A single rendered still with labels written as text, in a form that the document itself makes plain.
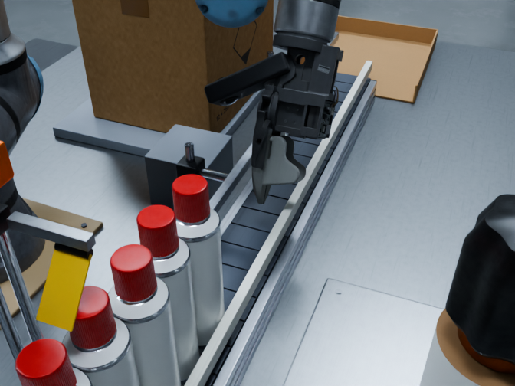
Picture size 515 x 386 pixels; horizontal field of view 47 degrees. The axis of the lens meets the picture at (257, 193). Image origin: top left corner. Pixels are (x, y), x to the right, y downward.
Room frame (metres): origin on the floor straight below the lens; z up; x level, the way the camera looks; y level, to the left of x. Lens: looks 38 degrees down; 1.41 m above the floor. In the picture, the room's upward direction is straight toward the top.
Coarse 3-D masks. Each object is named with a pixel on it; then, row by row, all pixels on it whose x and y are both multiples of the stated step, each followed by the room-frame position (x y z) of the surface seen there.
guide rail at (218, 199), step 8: (336, 32) 1.08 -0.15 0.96; (336, 40) 1.07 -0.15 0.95; (248, 152) 0.67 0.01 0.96; (240, 160) 0.65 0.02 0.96; (248, 160) 0.65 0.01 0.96; (240, 168) 0.63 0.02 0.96; (232, 176) 0.61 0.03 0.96; (240, 176) 0.62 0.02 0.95; (224, 184) 0.60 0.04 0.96; (232, 184) 0.60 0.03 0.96; (216, 192) 0.58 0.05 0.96; (224, 192) 0.58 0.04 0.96; (216, 200) 0.57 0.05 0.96; (224, 200) 0.58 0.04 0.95; (216, 208) 0.56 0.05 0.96
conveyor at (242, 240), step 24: (336, 96) 0.98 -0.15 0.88; (360, 96) 0.98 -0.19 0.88; (312, 144) 0.82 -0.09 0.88; (336, 144) 0.82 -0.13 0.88; (288, 192) 0.69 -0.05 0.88; (312, 192) 0.71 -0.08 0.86; (240, 216) 0.63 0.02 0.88; (264, 216) 0.63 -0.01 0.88; (240, 240) 0.58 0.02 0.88; (264, 240) 0.58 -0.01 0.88; (240, 264) 0.54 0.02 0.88
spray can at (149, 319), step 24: (120, 264) 0.33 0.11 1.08; (144, 264) 0.33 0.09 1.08; (120, 288) 0.32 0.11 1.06; (144, 288) 0.32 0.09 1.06; (168, 288) 0.35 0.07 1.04; (120, 312) 0.32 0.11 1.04; (144, 312) 0.32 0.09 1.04; (168, 312) 0.33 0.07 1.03; (144, 336) 0.31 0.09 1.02; (168, 336) 0.33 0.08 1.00; (144, 360) 0.31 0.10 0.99; (168, 360) 0.32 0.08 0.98; (144, 384) 0.31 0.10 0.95; (168, 384) 0.32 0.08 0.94
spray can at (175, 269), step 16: (144, 208) 0.40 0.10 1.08; (160, 208) 0.40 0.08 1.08; (144, 224) 0.38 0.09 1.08; (160, 224) 0.38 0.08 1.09; (176, 224) 0.39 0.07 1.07; (144, 240) 0.37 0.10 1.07; (160, 240) 0.37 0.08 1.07; (176, 240) 0.38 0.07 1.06; (160, 256) 0.37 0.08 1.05; (176, 256) 0.38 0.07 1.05; (160, 272) 0.36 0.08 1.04; (176, 272) 0.37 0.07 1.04; (176, 288) 0.37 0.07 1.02; (192, 288) 0.39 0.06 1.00; (176, 304) 0.37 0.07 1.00; (192, 304) 0.38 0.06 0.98; (176, 320) 0.37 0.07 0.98; (192, 320) 0.38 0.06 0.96; (176, 336) 0.36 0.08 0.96; (192, 336) 0.38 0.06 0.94; (192, 352) 0.37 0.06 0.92; (192, 368) 0.37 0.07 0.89
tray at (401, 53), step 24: (336, 24) 1.41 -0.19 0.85; (360, 24) 1.38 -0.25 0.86; (384, 24) 1.36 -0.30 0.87; (360, 48) 1.30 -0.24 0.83; (384, 48) 1.30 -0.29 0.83; (408, 48) 1.30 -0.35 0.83; (432, 48) 1.25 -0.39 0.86; (384, 72) 1.17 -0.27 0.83; (408, 72) 1.17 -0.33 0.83; (384, 96) 1.06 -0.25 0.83; (408, 96) 1.06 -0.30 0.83
